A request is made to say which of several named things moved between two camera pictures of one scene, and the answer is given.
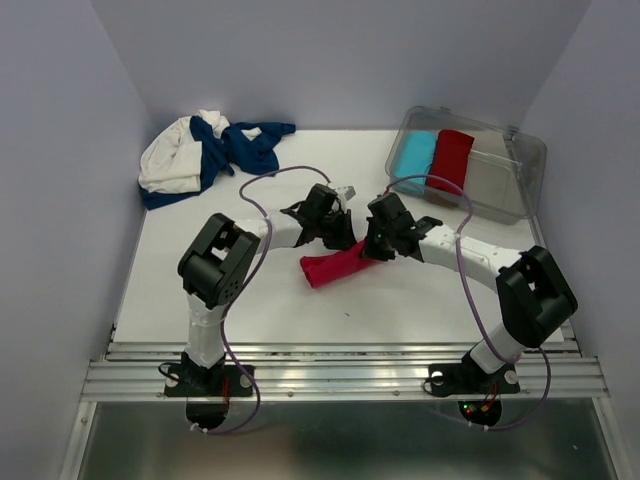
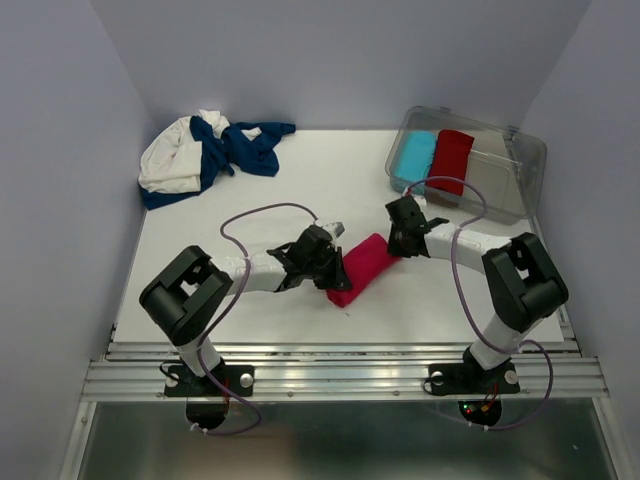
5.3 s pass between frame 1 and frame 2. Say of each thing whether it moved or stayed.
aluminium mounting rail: stayed
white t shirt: stayed
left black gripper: moved
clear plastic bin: stayed
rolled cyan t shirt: stayed
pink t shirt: moved
